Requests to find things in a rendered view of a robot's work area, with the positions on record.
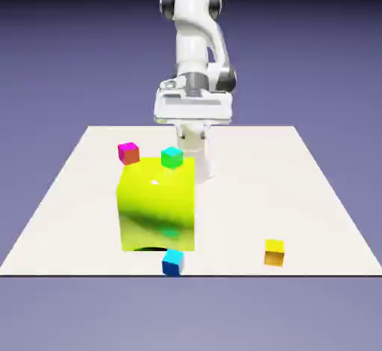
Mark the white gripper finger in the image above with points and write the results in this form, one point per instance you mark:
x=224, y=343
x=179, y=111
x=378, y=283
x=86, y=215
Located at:
x=179, y=132
x=206, y=132

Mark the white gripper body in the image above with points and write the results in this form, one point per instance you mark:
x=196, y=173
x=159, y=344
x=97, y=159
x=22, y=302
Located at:
x=192, y=109

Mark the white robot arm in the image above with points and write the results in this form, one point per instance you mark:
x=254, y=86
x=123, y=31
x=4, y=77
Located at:
x=194, y=47

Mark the small green cube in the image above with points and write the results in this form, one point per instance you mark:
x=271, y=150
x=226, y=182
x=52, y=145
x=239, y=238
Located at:
x=172, y=157

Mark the small magenta cube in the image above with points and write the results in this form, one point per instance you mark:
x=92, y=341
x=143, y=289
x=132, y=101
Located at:
x=129, y=153

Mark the small blue cube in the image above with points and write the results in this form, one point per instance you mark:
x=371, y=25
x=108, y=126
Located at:
x=172, y=263

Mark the small yellow cube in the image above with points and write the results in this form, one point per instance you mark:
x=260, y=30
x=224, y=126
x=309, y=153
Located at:
x=274, y=252

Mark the large yellow-green box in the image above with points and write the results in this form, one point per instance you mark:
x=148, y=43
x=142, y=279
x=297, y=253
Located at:
x=155, y=205

